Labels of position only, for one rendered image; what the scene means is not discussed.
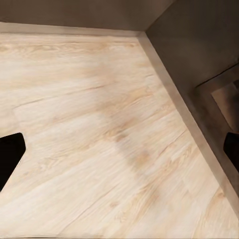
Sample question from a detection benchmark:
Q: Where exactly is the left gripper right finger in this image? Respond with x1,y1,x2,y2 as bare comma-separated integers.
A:
223,132,239,172

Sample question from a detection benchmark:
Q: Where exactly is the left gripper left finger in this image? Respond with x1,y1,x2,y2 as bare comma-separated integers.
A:
0,132,26,192

